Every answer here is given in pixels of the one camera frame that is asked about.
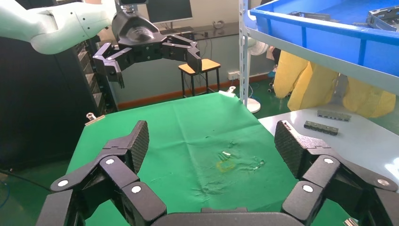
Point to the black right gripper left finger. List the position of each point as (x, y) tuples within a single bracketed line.
[(124, 168)]

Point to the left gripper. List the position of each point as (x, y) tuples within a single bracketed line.
[(137, 34)]

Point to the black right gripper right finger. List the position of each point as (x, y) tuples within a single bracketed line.
[(318, 174)]

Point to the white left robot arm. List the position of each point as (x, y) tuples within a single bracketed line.
[(56, 25)]

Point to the black computer monitor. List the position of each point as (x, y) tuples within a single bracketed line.
[(170, 11)]

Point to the silver binder clip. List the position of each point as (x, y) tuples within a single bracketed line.
[(229, 92), (94, 118), (350, 222)]

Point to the black drawer cabinet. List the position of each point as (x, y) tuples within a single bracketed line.
[(99, 90)]

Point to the wooden stool black legs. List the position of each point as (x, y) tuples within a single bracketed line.
[(209, 65)]

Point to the green table cloth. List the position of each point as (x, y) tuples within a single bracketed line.
[(187, 131)]

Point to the headphones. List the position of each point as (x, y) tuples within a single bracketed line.
[(218, 24)]

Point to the dark desk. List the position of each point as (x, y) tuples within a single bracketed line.
[(224, 30)]

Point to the white power strip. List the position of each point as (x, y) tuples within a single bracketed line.
[(233, 75)]

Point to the yellow cloth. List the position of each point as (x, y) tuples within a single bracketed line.
[(299, 81)]

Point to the white metal shelf rack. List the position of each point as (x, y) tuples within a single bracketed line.
[(243, 46)]

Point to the large black panel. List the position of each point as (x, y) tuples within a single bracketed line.
[(37, 109)]

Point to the blue plastic bin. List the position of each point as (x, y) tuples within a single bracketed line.
[(327, 37)]

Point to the stamped metal plate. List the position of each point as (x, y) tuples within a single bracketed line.
[(311, 15), (383, 18)]

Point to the grey slotted metal bracket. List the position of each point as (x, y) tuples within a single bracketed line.
[(334, 115), (321, 128)]

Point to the white pedestal fan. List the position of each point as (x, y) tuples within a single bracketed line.
[(254, 105)]

